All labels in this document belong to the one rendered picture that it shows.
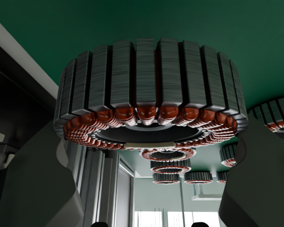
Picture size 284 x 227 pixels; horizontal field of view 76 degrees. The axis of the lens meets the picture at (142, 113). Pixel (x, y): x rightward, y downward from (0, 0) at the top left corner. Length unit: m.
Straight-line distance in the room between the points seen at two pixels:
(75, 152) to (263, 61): 0.27
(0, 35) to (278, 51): 0.25
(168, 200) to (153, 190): 0.58
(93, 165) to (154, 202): 6.22
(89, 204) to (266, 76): 0.35
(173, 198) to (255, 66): 6.43
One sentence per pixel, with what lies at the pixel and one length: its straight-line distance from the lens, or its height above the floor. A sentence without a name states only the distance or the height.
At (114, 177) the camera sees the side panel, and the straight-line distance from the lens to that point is 0.46.
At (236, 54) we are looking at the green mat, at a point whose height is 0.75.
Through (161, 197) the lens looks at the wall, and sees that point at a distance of 6.59.
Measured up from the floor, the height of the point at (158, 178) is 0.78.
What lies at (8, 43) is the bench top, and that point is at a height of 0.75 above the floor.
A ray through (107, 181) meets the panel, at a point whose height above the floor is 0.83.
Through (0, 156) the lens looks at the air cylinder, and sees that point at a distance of 0.44.
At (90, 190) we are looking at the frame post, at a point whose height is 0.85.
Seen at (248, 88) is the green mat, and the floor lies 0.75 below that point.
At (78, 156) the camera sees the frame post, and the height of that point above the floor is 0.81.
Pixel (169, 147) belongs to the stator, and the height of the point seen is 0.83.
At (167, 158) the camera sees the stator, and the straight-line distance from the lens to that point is 0.41.
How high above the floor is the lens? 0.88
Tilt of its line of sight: 27 degrees down
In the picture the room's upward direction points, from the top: 180 degrees counter-clockwise
